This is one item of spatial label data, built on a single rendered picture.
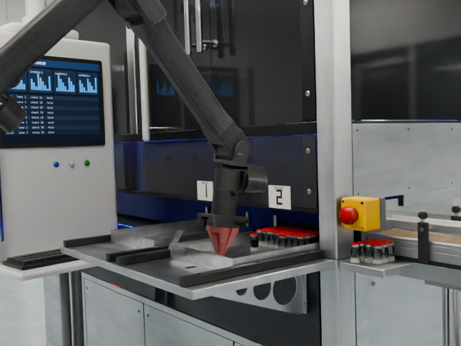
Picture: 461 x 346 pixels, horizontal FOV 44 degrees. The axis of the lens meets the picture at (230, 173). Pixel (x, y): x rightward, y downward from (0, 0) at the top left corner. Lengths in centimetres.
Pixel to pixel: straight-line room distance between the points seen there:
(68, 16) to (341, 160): 69
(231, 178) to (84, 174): 94
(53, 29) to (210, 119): 37
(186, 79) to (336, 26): 40
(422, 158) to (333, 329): 53
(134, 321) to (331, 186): 118
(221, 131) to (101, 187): 99
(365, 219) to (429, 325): 52
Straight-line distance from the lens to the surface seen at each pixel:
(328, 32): 138
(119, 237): 170
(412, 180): 159
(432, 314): 173
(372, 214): 131
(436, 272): 135
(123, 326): 239
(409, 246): 138
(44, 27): 107
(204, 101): 121
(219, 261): 129
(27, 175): 200
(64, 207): 207
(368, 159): 144
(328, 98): 136
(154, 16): 112
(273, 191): 151
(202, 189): 177
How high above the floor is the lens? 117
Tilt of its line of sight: 3 degrees down
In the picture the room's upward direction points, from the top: 2 degrees counter-clockwise
